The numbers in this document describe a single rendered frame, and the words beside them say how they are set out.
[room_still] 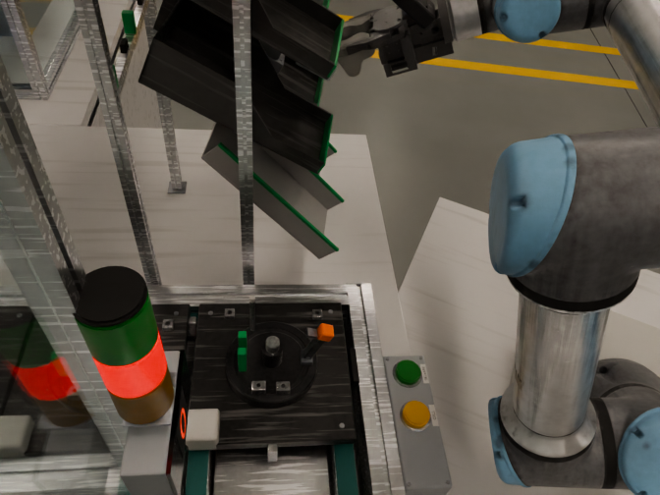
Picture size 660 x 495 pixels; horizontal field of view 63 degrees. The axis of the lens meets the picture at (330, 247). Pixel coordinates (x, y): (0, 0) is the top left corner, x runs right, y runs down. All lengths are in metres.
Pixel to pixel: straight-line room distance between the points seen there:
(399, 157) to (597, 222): 2.42
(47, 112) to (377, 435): 1.17
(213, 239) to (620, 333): 0.78
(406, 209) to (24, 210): 2.30
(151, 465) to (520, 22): 0.65
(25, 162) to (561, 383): 0.53
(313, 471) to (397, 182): 2.00
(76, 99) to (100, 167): 0.30
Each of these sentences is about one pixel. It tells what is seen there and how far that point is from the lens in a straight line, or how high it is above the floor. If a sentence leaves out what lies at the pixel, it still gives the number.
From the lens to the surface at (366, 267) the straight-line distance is 1.13.
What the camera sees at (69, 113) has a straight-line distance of 1.57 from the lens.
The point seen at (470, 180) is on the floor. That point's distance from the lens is 2.82.
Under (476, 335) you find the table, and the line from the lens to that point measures 1.09.
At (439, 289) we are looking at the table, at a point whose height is 0.86.
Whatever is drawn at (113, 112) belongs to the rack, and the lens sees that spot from 0.76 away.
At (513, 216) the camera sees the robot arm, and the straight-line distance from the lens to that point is 0.44.
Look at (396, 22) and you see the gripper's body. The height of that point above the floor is 1.35.
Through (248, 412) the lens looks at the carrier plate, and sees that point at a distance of 0.82.
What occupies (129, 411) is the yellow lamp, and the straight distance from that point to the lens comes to 0.49.
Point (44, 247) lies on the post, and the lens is 0.34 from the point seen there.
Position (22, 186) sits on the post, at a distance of 0.31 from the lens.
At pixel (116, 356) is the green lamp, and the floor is 1.38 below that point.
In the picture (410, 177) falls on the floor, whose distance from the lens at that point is 2.73.
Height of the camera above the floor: 1.72
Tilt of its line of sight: 48 degrees down
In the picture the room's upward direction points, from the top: 8 degrees clockwise
